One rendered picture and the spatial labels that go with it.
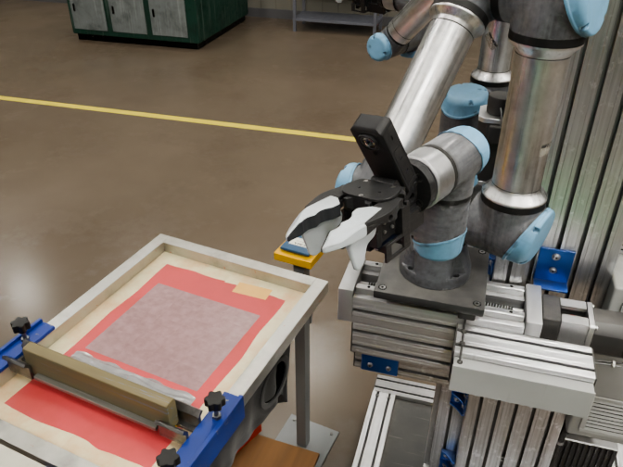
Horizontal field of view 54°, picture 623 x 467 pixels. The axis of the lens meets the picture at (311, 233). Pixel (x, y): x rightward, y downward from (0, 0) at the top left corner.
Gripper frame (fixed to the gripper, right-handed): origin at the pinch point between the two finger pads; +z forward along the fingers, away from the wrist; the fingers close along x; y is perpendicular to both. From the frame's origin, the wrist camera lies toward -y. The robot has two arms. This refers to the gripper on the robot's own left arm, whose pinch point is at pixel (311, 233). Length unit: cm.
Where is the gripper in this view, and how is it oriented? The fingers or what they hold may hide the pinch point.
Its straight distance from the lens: 65.6
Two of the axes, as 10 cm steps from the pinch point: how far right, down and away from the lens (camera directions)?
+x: -7.5, -2.3, 6.1
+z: -6.5, 4.1, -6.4
